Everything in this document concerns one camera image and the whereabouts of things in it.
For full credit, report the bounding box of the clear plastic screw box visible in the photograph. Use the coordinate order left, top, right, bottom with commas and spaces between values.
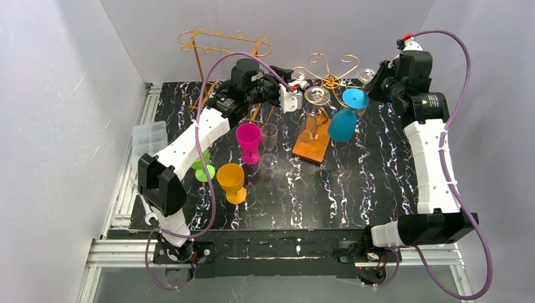
131, 121, 168, 169

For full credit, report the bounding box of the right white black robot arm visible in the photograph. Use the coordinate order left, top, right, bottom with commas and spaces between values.
365, 50, 474, 247

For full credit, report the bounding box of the silver wrench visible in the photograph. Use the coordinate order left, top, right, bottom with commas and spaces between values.
139, 195, 157, 226

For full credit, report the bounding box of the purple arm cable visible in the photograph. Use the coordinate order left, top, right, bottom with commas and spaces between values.
144, 50, 295, 292
376, 30, 494, 301

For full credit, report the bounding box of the clear wine glass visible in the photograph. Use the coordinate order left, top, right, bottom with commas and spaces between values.
261, 123, 278, 169
298, 86, 330, 144
356, 68, 376, 85

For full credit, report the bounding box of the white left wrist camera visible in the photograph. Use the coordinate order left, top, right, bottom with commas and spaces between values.
279, 80, 303, 112

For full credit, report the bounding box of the orange plastic wine glass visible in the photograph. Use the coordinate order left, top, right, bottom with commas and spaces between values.
216, 163, 247, 205

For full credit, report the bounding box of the green plastic wine glass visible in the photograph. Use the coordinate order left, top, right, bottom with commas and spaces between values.
191, 150, 216, 182

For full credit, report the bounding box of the white pipe fitting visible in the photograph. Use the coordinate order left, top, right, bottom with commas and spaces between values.
288, 79, 310, 92

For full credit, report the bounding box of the blue plastic wine glass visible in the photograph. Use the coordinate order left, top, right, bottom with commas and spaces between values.
327, 88, 370, 142

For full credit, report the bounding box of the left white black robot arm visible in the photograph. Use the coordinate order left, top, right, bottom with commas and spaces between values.
138, 57, 305, 248

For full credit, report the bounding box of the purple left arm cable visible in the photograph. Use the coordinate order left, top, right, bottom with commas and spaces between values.
144, 50, 295, 292

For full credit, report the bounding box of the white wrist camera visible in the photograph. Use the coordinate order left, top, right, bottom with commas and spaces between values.
396, 33, 423, 51
279, 80, 303, 112

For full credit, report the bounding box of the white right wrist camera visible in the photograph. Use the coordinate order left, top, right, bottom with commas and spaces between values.
396, 33, 423, 51

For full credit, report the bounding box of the magenta plastic wine glass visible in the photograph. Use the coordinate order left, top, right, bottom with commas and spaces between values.
236, 122, 261, 165

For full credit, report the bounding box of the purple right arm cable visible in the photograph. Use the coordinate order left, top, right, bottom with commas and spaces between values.
376, 30, 494, 301

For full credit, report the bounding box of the gold rectangular hanging rack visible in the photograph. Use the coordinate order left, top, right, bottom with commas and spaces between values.
177, 25, 273, 126

